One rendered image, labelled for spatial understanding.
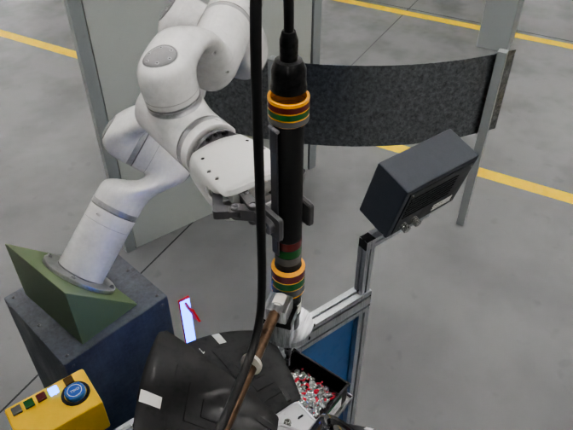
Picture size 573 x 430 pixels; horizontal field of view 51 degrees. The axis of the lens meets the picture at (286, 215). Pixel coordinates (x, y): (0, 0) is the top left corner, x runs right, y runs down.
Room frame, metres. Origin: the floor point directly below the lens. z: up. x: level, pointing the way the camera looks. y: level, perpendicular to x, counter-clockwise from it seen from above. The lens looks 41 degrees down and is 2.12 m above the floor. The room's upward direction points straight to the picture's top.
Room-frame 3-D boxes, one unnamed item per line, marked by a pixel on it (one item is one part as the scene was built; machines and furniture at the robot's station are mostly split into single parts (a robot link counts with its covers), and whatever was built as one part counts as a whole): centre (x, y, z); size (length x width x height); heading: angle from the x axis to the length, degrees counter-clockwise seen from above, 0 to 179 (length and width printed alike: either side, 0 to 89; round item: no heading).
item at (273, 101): (0.54, 0.00, 1.79); 0.04 x 0.04 x 0.03
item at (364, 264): (1.15, -0.21, 0.96); 0.03 x 0.03 x 0.20; 37
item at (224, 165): (0.63, 0.06, 1.65); 0.11 x 0.10 x 0.07; 37
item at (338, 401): (0.80, -0.02, 0.84); 0.22 x 0.17 x 0.07; 142
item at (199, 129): (0.68, 0.10, 1.65); 0.09 x 0.03 x 0.08; 127
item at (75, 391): (0.68, 0.41, 1.08); 0.04 x 0.04 x 0.02
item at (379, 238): (1.21, -0.29, 1.04); 0.24 x 0.03 x 0.03; 127
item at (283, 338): (0.53, 0.00, 1.49); 0.09 x 0.07 x 0.10; 162
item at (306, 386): (0.80, -0.02, 0.84); 0.19 x 0.14 x 0.04; 142
